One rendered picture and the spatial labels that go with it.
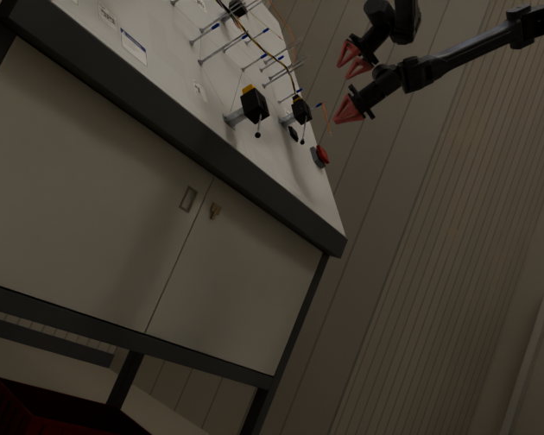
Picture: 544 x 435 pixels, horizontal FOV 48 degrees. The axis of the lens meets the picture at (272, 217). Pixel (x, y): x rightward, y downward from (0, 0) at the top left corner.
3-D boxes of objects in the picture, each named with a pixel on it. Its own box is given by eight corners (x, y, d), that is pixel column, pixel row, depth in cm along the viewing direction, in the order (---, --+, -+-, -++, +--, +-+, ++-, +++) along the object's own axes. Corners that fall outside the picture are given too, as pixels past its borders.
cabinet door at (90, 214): (144, 333, 136) (215, 175, 143) (-100, 253, 94) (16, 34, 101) (139, 330, 137) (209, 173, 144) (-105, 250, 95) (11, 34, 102)
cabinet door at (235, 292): (275, 377, 177) (325, 253, 185) (147, 335, 136) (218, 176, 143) (268, 374, 179) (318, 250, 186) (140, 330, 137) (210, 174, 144)
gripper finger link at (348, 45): (327, 58, 178) (349, 34, 177) (338, 73, 183) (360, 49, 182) (340, 66, 173) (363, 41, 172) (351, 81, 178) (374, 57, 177)
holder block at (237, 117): (229, 146, 139) (264, 125, 136) (220, 108, 146) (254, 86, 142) (240, 155, 143) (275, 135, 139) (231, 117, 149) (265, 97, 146)
